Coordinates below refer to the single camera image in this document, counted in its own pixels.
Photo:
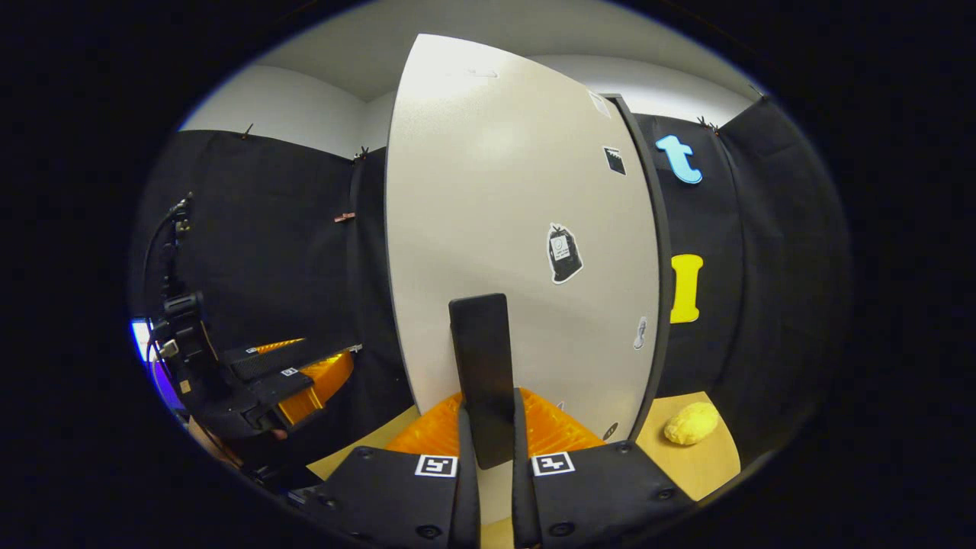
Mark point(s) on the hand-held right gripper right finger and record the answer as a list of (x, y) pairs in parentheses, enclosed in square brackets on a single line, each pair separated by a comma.
[(522, 503)]

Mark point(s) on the black backdrop cloth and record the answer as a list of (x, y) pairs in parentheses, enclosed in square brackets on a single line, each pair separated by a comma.
[(267, 229)]

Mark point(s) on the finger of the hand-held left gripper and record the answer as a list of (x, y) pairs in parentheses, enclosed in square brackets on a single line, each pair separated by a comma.
[(274, 364), (278, 385)]

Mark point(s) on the dark grey cabinet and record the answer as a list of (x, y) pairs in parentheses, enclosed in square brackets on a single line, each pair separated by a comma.
[(662, 252)]

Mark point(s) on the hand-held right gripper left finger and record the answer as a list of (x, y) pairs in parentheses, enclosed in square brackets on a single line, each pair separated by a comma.
[(467, 496)]

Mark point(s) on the yellow lumpy object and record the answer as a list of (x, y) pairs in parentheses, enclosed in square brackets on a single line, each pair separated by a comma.
[(691, 424)]

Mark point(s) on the beige cabinet door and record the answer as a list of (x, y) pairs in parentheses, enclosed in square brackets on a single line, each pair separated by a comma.
[(496, 191)]

